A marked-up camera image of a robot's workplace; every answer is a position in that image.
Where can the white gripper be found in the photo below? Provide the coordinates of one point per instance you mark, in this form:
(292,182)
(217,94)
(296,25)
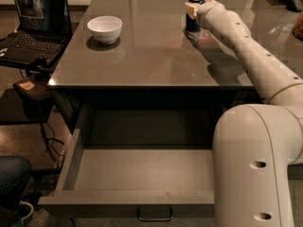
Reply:
(203,8)

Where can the blue pepsi can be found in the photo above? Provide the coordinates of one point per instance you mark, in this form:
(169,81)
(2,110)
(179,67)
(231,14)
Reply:
(192,24)

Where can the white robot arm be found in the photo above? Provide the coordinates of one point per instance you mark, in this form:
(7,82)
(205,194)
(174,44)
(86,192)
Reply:
(253,144)

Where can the open grey top drawer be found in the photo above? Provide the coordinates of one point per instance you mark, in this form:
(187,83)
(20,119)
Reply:
(117,161)

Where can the white ceramic bowl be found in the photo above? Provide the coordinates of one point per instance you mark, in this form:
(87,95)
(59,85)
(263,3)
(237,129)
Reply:
(105,29)

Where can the black laptop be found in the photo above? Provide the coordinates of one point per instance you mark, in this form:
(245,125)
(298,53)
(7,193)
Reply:
(43,33)

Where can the person in blue jeans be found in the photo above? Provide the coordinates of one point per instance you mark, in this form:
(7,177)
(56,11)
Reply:
(15,172)

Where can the metal drawer handle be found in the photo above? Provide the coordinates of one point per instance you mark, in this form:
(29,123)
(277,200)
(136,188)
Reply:
(154,214)

